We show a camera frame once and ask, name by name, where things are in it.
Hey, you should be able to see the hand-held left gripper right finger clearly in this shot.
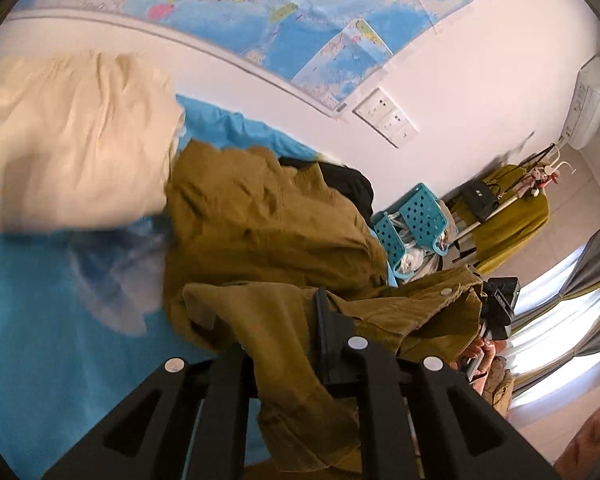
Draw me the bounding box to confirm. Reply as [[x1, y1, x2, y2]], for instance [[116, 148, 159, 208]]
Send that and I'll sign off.
[[314, 287, 563, 480]]

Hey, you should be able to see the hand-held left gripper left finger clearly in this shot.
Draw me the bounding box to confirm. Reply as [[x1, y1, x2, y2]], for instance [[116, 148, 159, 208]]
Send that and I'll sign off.
[[44, 342, 263, 480]]

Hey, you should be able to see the olive green jacket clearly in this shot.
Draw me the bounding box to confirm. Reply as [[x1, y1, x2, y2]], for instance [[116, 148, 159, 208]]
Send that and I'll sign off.
[[162, 139, 486, 480]]

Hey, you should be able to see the pile of beige clothes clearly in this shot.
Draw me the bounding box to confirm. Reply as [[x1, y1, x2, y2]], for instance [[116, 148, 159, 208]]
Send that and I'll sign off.
[[395, 200, 481, 281]]

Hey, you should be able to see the person's right hand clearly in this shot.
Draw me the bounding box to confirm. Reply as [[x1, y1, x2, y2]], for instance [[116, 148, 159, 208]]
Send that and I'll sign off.
[[464, 338, 501, 386]]

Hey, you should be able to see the grey and white curtain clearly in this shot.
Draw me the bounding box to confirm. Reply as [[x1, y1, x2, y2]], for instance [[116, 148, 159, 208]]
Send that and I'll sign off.
[[502, 227, 600, 413]]

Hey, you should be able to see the yellow-green hanging garment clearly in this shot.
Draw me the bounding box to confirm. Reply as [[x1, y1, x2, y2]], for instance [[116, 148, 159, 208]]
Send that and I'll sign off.
[[472, 164, 551, 277]]

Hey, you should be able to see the white coat rack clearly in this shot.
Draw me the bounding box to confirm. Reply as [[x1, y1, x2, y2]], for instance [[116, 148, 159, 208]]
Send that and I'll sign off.
[[450, 142, 578, 241]]

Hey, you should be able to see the black handbag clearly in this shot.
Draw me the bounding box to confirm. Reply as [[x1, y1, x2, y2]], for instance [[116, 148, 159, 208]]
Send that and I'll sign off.
[[460, 178, 502, 222]]

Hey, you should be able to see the teal perforated plastic basket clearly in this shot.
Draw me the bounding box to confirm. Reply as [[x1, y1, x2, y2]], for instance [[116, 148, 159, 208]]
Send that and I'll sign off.
[[395, 183, 456, 256], [371, 210, 406, 281]]

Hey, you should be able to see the small plush toy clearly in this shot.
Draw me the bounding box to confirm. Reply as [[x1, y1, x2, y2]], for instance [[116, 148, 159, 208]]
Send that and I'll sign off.
[[516, 164, 558, 202]]

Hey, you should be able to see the black garment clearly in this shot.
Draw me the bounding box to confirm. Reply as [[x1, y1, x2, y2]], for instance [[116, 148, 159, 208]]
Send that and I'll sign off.
[[279, 156, 376, 228]]

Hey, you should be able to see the blue floral bedsheet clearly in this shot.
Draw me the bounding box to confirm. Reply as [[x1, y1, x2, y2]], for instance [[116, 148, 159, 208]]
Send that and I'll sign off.
[[0, 92, 396, 480]]

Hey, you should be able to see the white air conditioner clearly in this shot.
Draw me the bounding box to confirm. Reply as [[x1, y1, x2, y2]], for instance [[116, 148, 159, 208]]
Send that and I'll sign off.
[[559, 56, 600, 150]]

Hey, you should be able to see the cream cloth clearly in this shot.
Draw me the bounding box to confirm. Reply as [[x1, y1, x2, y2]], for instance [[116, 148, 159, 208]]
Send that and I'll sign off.
[[0, 51, 187, 235]]

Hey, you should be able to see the white wall switch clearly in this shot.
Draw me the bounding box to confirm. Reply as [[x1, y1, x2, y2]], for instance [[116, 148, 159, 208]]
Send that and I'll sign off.
[[391, 122, 419, 149]]

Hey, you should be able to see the white wall socket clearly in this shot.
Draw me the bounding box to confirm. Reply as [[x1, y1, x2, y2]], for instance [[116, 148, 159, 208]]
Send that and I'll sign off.
[[353, 88, 395, 120], [375, 107, 408, 133]]

